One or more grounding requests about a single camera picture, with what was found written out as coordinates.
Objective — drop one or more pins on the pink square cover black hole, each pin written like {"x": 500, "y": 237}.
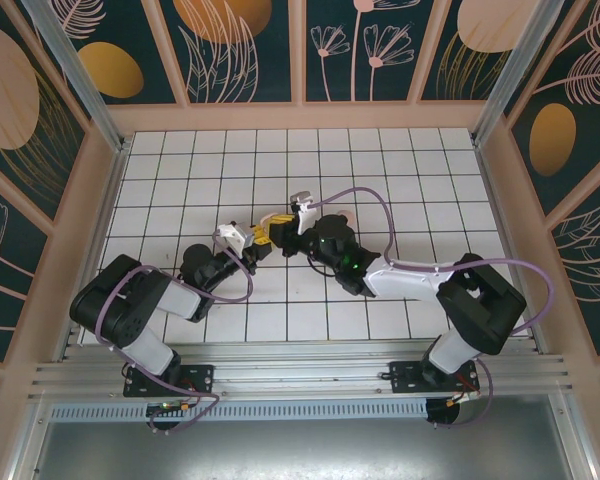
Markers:
{"x": 351, "y": 216}

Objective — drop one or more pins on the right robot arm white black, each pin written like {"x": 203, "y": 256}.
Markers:
{"x": 405, "y": 280}

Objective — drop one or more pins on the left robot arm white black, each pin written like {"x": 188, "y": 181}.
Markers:
{"x": 180, "y": 300}

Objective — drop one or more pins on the grey sheet metal panel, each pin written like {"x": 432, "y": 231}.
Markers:
{"x": 300, "y": 450}

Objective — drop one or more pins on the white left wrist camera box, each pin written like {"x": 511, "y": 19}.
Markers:
{"x": 232, "y": 234}

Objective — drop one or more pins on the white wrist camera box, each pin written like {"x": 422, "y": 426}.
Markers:
{"x": 302, "y": 197}
{"x": 232, "y": 234}

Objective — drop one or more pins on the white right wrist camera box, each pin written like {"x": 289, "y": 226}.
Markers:
{"x": 302, "y": 197}

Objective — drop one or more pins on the aluminium side rail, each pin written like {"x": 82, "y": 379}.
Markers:
{"x": 105, "y": 220}
{"x": 505, "y": 225}

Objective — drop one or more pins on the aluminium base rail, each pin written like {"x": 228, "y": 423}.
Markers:
{"x": 300, "y": 367}

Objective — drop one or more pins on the aluminium corner post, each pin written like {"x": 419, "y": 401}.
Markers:
{"x": 80, "y": 80}
{"x": 510, "y": 75}

